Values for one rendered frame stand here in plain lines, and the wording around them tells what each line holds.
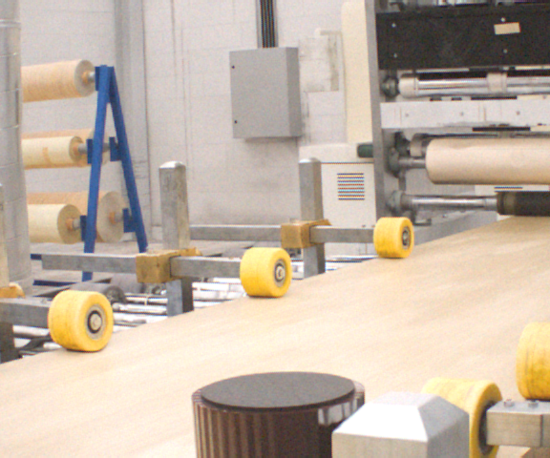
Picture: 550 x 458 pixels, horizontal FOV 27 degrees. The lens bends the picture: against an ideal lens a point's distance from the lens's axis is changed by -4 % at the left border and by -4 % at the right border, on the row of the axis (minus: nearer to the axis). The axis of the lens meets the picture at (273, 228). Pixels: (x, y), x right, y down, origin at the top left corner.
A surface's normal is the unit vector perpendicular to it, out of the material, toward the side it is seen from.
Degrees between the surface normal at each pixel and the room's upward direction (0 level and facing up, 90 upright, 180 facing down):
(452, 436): 90
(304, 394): 0
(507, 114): 90
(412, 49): 90
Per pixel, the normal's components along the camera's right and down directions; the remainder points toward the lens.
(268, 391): -0.05, -0.99
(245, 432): -0.33, 0.11
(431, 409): 0.57, -0.69
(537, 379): -0.48, 0.41
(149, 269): -0.52, 0.11
